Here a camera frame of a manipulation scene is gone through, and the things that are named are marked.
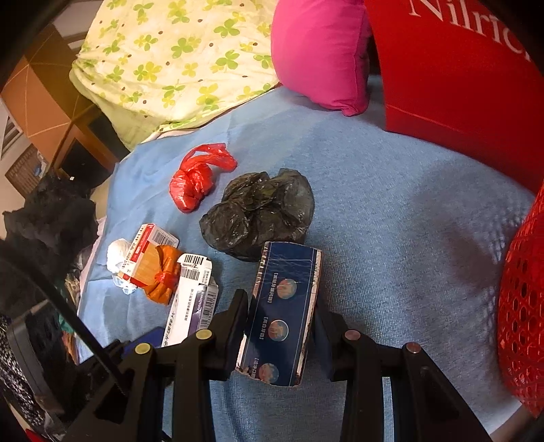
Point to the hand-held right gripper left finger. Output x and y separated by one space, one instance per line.
236 340

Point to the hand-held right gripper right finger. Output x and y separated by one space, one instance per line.
323 345

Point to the dark blue printed box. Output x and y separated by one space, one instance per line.
280 310

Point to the white and purple box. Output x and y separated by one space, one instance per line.
193 293

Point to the orange plastic bag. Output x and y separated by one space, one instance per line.
163 272

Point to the red and white medicine box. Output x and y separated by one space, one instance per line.
142 259

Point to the black plastic bag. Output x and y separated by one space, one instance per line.
259 212

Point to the red mesh basket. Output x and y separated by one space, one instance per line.
522 306

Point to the dark cloth pile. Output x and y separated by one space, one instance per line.
51 221

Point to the white tissue ball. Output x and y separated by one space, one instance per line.
115 255

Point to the blue blanket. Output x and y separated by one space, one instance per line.
391 221

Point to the red plastic bag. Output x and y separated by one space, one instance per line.
193 180

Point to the wooden chair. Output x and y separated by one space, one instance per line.
46 102

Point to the green clover print quilt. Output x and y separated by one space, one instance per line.
170 55

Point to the pink pillow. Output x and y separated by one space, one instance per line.
318 51

